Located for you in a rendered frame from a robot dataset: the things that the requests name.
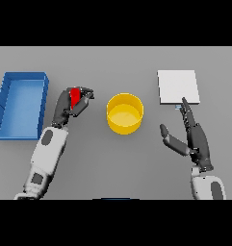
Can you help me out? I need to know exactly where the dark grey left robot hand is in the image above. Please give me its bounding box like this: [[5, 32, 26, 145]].
[[51, 86, 95, 129]]

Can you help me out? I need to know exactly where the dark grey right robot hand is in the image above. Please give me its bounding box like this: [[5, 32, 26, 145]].
[[159, 97, 215, 173]]

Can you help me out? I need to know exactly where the red beaker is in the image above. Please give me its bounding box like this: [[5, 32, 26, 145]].
[[69, 88, 82, 110]]

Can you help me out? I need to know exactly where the pale square measuring scale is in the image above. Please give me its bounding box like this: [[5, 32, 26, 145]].
[[157, 69, 201, 111]]

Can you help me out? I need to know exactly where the yellow bowl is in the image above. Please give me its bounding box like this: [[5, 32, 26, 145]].
[[106, 92, 145, 135]]

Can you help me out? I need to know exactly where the blue tray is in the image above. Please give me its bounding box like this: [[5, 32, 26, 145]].
[[0, 71, 50, 141]]

